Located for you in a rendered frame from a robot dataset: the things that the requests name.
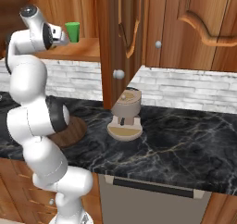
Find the grey dishwasher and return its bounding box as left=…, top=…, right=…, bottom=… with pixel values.
left=98, top=173, right=214, bottom=224

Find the beige coffee machine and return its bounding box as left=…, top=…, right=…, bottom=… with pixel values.
left=106, top=88, right=143, bottom=143

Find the brown wooden bowl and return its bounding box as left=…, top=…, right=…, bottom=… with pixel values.
left=46, top=115, right=88, bottom=149

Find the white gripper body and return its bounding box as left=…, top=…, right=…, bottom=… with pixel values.
left=53, top=29, right=71, bottom=50

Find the green cup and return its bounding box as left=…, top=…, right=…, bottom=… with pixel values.
left=64, top=21, right=81, bottom=44

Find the wooden cabinet door arched panel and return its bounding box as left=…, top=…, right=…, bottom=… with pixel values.
left=143, top=0, right=237, bottom=73

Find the black dishwasher handle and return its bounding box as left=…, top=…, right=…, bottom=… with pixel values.
left=112, top=176, right=197, bottom=200

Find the wooden cabinet door with knob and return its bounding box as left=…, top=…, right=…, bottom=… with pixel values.
left=96, top=0, right=146, bottom=110

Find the wooden base cabinet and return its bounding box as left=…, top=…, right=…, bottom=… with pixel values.
left=0, top=157, right=104, bottom=224
left=200, top=192, right=237, bottom=224

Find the open wooden wall cabinet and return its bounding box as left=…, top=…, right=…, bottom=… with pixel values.
left=0, top=0, right=102, bottom=63

